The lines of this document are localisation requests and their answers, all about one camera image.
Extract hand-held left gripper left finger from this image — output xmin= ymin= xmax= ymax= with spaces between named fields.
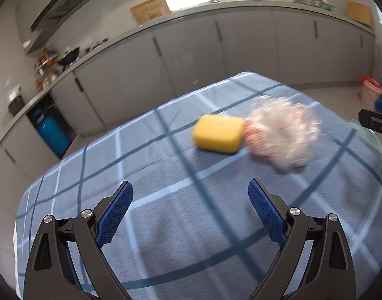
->
xmin=23 ymin=180 xmax=134 ymax=300

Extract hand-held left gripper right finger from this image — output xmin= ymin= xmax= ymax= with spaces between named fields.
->
xmin=248 ymin=178 xmax=356 ymax=300

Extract clear plastic bag red print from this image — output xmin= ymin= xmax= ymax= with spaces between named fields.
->
xmin=242 ymin=94 xmax=323 ymax=174

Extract yellow sponge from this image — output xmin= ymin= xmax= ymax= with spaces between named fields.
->
xmin=192 ymin=114 xmax=245 ymax=156

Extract white bucket red rim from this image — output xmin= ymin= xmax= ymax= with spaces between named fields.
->
xmin=357 ymin=75 xmax=382 ymax=104

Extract blue checked tablecloth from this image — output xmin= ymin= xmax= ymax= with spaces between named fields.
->
xmin=13 ymin=71 xmax=382 ymax=300

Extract wooden cutting board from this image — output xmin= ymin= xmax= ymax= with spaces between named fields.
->
xmin=346 ymin=1 xmax=373 ymax=27
xmin=129 ymin=0 xmax=172 ymax=24

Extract blue gas cylinder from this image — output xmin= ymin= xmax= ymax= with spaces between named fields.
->
xmin=27 ymin=106 xmax=70 ymax=159

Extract group of condiment bottles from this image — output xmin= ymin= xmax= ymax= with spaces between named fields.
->
xmin=35 ymin=69 xmax=59 ymax=91

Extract black wok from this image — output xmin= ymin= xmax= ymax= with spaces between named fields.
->
xmin=58 ymin=47 xmax=81 ymax=67

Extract spice rack with jars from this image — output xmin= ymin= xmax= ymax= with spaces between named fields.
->
xmin=38 ymin=47 xmax=59 ymax=69

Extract grey kitchen base cabinets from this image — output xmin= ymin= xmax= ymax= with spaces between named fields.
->
xmin=0 ymin=0 xmax=377 ymax=182

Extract black range hood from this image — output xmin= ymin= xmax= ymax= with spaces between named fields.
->
xmin=30 ymin=0 xmax=106 ymax=33

